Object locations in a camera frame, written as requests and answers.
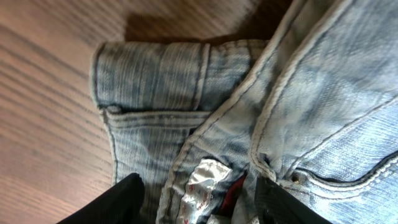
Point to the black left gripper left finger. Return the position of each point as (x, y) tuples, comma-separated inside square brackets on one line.
[(121, 204)]

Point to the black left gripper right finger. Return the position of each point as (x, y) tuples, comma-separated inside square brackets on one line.
[(274, 205)]

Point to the light blue denim shorts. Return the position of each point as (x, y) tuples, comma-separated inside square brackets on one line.
[(314, 109)]

